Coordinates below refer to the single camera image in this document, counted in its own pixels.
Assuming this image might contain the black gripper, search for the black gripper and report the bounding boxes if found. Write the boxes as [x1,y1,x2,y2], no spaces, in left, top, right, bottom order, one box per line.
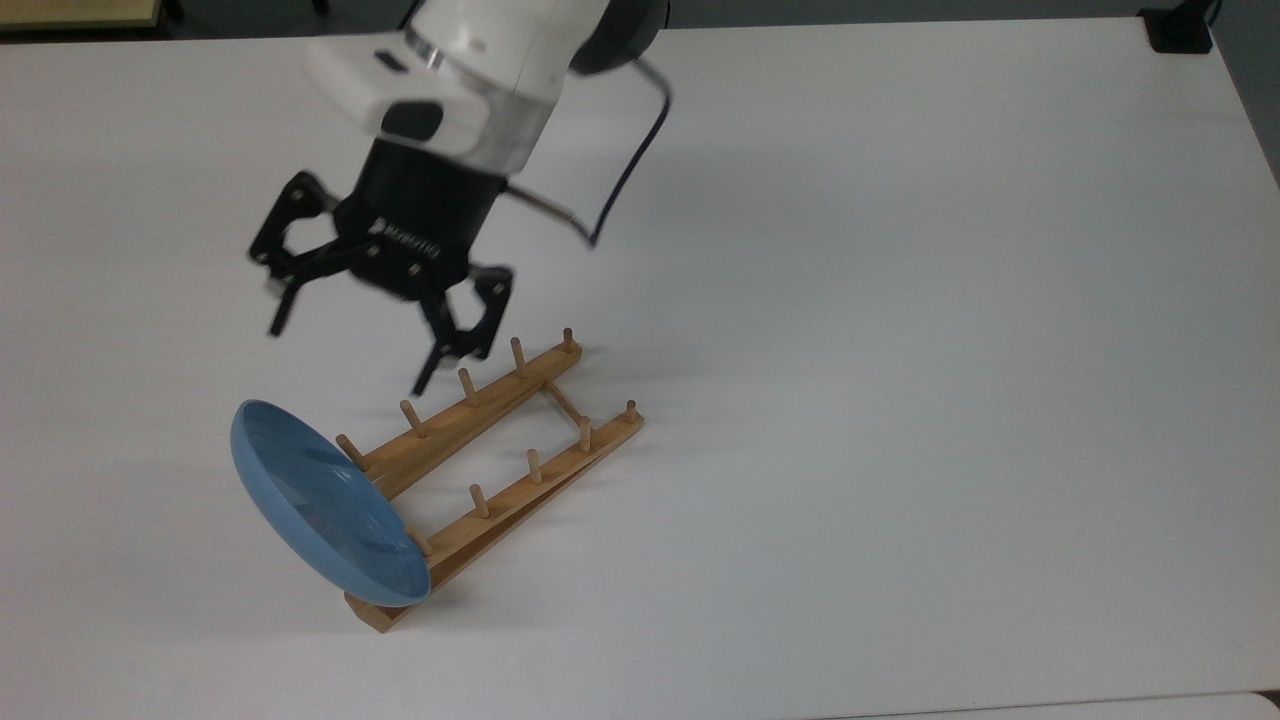
[247,139,515,397]

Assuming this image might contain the blue round plate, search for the blue round plate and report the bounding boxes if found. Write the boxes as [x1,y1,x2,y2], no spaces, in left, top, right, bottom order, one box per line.
[231,400,432,607]

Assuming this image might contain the wooden peg plate rack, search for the wooden peg plate rack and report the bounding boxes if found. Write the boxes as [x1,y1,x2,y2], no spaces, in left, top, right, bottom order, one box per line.
[335,327,644,632]

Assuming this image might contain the light wooden desk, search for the light wooden desk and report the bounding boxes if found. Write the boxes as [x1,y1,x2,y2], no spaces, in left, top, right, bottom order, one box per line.
[0,0,164,32]

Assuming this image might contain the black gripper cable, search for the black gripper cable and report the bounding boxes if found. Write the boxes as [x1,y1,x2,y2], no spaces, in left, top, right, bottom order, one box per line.
[505,58,674,250]

